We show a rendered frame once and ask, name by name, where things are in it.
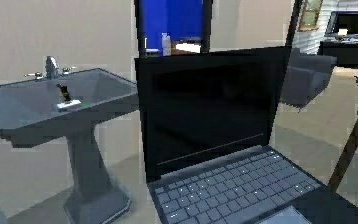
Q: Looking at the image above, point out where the silver tap handle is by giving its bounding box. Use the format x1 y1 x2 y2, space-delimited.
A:
61 65 78 76
23 71 45 82

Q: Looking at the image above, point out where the dark grey pedestal sink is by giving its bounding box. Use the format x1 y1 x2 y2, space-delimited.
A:
0 68 141 224

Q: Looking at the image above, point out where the dark brown slanted pole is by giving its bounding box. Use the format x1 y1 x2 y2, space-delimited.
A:
327 87 358 194

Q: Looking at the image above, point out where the black television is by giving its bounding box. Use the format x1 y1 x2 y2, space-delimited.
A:
324 10 358 40

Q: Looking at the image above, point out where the grey armchair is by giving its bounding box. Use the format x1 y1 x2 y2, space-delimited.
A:
279 47 338 109

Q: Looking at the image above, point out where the black television stand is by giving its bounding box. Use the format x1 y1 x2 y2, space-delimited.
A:
317 37 358 68

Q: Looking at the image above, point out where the white bottle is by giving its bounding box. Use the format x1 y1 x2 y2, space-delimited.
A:
161 32 173 57

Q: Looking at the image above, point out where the black and white small object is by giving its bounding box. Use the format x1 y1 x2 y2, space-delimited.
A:
55 83 83 112

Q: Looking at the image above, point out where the framed wall picture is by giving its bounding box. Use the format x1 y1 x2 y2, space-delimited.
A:
298 0 324 33

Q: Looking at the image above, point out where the black laptop with grey keyboard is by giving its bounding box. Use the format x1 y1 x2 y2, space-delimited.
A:
134 45 358 224

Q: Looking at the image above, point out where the white topped brown furniture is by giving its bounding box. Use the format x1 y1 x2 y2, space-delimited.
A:
171 39 202 55

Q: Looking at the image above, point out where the silver faucet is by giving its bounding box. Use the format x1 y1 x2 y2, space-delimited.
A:
45 55 61 80

